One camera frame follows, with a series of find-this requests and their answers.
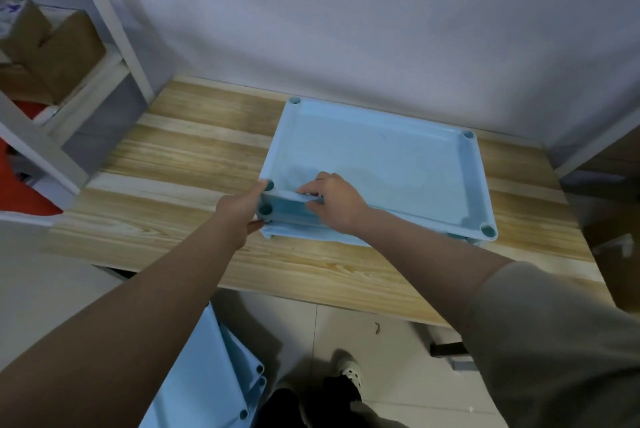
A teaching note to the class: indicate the person's left thumb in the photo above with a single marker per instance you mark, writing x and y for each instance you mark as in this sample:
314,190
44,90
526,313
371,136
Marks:
257,188

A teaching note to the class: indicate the person's right forearm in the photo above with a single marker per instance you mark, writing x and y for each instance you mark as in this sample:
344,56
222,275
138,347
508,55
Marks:
425,265

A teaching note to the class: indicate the person's right hand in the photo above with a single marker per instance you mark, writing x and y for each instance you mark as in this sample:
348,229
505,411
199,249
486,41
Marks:
337,205

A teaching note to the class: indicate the light blue plastic tray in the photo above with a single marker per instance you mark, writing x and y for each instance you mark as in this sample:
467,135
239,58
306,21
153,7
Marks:
250,367
200,382
395,172
285,215

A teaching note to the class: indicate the brown cardboard box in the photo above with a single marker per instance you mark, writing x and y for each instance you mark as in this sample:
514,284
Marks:
615,252
67,57
20,30

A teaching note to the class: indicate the person's white shoe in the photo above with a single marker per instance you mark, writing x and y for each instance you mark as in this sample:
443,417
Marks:
350,372

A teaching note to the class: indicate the person's dark trouser leg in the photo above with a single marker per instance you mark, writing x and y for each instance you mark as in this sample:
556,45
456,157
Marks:
320,407

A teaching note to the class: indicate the person's left forearm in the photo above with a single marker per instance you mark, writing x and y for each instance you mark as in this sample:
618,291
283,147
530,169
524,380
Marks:
115,337

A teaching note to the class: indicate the black table leg foot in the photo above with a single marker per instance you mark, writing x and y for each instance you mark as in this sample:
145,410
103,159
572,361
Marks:
450,352

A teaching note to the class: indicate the person's beige sleeve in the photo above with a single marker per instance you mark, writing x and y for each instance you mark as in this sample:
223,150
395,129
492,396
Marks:
555,347

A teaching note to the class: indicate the person's left hand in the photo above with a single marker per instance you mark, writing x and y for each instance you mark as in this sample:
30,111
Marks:
232,215

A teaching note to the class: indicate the person's right fingers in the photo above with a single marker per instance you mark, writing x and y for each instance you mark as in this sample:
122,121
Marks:
312,188

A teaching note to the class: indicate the white metal shelf rack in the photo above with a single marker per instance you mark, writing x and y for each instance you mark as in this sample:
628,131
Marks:
95,92

